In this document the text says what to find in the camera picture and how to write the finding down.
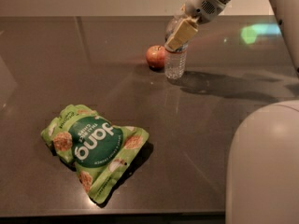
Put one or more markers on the clear plastic water bottle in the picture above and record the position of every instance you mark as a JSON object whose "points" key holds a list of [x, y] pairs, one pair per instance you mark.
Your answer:
{"points": [[174, 61]]}

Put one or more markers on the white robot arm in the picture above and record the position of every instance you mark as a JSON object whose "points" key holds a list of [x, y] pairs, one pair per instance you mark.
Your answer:
{"points": [[262, 181]]}

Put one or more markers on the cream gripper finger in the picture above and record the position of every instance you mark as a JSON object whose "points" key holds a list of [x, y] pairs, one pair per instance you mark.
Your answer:
{"points": [[179, 32]]}

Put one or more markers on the red apple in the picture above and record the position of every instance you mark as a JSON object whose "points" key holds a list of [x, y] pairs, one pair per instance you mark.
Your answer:
{"points": [[155, 57]]}

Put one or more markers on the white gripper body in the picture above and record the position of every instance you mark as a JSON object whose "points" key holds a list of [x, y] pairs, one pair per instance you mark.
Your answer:
{"points": [[204, 7]]}

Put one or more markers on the green rice chips bag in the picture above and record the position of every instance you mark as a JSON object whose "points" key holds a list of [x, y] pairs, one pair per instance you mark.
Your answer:
{"points": [[98, 150]]}

